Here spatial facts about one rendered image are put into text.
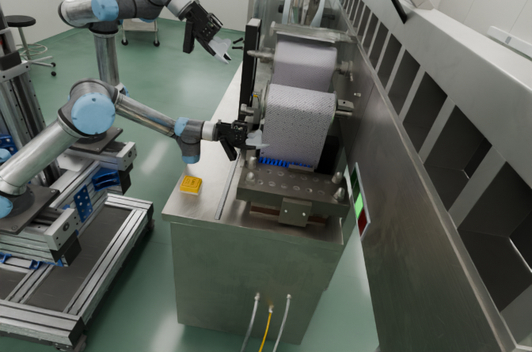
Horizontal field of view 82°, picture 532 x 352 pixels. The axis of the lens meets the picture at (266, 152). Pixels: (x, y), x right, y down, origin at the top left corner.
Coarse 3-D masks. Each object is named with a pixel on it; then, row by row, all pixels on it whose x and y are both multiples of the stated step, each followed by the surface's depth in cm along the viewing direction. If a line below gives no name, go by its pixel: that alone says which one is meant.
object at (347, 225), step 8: (352, 200) 149; (352, 208) 151; (352, 216) 154; (344, 224) 158; (352, 224) 157; (344, 232) 161; (344, 240) 165; (344, 248) 169; (336, 264) 177; (328, 280) 186
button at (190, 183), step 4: (184, 176) 124; (188, 176) 124; (192, 176) 124; (184, 180) 122; (188, 180) 122; (192, 180) 122; (196, 180) 123; (200, 180) 123; (180, 184) 120; (184, 184) 120; (188, 184) 120; (192, 184) 121; (196, 184) 121; (200, 184) 124; (180, 188) 120; (184, 188) 119; (188, 188) 119; (192, 188) 119; (196, 188) 119; (196, 192) 120
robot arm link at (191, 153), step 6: (180, 138) 126; (180, 144) 124; (186, 144) 119; (192, 144) 119; (198, 144) 121; (186, 150) 121; (192, 150) 121; (198, 150) 123; (186, 156) 123; (192, 156) 123; (198, 156) 125; (186, 162) 125; (192, 162) 125
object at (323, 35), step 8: (272, 24) 127; (280, 24) 129; (272, 32) 124; (280, 32) 125; (288, 32) 124; (296, 32) 124; (304, 32) 123; (312, 32) 126; (320, 32) 126; (328, 32) 129; (328, 40) 125; (336, 40) 124; (344, 40) 123; (352, 40) 123
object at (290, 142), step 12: (264, 120) 114; (264, 132) 116; (276, 132) 116; (288, 132) 115; (300, 132) 115; (312, 132) 114; (324, 132) 114; (276, 144) 119; (288, 144) 118; (300, 144) 118; (312, 144) 117; (264, 156) 123; (276, 156) 122; (288, 156) 121; (300, 156) 121; (312, 156) 120
